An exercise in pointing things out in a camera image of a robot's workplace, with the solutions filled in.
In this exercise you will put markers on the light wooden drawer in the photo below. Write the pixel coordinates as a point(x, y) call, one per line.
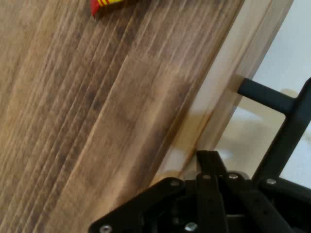
point(243, 72)

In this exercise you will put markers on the yellow red snack bag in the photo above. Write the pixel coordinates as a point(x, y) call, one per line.
point(99, 4)

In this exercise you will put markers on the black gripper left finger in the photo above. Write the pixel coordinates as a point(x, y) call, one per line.
point(206, 194)

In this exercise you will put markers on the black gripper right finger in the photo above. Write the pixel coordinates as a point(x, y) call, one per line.
point(279, 206)

